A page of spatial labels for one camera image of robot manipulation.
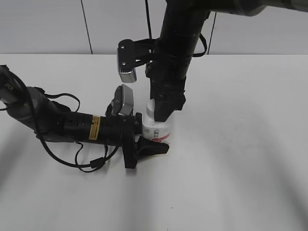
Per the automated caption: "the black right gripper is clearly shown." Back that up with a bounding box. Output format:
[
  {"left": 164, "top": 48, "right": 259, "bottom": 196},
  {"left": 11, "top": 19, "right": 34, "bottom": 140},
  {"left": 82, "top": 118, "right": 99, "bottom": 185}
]
[{"left": 145, "top": 55, "right": 190, "bottom": 122}]

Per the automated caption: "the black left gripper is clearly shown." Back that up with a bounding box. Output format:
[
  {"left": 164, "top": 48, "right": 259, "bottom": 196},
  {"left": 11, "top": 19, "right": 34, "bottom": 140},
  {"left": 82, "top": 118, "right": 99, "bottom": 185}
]
[{"left": 100, "top": 113, "right": 169, "bottom": 169}]

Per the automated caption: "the white plastic bottle cap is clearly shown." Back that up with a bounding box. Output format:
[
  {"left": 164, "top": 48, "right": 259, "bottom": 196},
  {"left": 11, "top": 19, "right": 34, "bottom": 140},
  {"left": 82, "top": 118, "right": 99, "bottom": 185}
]
[{"left": 146, "top": 99, "right": 155, "bottom": 120}]

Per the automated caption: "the white yili changqing yogurt bottle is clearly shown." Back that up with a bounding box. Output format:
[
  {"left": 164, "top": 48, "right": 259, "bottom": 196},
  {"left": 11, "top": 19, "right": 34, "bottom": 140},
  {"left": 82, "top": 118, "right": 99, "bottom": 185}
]
[{"left": 142, "top": 113, "right": 173, "bottom": 144}]

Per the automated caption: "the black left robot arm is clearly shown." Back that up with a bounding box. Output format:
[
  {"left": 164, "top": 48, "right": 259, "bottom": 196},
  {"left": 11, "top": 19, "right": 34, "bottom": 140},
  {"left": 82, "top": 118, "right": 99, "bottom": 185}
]
[{"left": 0, "top": 65, "right": 169, "bottom": 169}]

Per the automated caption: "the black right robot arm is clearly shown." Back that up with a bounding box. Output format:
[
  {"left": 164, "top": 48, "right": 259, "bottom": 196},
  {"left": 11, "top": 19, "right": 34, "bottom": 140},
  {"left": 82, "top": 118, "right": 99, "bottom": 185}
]
[{"left": 146, "top": 0, "right": 308, "bottom": 122}]

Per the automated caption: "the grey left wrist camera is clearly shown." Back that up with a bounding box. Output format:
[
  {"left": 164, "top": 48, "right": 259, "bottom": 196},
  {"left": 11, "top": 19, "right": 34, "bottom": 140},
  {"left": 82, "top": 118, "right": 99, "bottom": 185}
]
[{"left": 111, "top": 84, "right": 134, "bottom": 116}]

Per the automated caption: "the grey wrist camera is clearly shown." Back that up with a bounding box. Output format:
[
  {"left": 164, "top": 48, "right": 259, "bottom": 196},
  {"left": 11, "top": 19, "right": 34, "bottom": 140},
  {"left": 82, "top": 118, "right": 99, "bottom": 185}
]
[
  {"left": 117, "top": 38, "right": 156, "bottom": 83},
  {"left": 111, "top": 84, "right": 134, "bottom": 116}
]

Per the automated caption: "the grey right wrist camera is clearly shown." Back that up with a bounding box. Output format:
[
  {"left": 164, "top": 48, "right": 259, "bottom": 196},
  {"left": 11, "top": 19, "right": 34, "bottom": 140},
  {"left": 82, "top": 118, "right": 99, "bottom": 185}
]
[{"left": 117, "top": 38, "right": 156, "bottom": 83}]

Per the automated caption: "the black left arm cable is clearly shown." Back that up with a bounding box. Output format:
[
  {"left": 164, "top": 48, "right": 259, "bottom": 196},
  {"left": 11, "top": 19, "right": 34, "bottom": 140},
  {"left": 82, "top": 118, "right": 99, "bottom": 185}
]
[{"left": 14, "top": 74, "right": 121, "bottom": 173}]

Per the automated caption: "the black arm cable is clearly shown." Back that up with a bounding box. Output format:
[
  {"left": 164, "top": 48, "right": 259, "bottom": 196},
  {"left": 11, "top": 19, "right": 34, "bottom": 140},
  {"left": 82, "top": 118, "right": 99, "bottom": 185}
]
[
  {"left": 144, "top": 0, "right": 208, "bottom": 58},
  {"left": 14, "top": 74, "right": 121, "bottom": 173}
]

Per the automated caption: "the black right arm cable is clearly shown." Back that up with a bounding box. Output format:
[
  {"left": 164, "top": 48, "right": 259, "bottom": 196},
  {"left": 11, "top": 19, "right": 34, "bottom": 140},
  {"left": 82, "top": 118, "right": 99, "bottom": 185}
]
[{"left": 144, "top": 0, "right": 208, "bottom": 58}]

